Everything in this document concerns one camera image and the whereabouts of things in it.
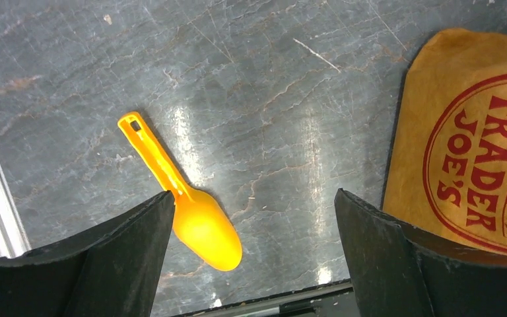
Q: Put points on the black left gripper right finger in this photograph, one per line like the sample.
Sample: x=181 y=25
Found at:
x=398 y=269

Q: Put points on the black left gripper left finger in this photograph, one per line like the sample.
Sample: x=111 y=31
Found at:
x=111 y=269

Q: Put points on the brown paper grocery bag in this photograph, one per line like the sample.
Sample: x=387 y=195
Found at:
x=448 y=168

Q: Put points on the yellow plastic scoop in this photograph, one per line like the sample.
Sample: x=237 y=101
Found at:
x=199 y=221

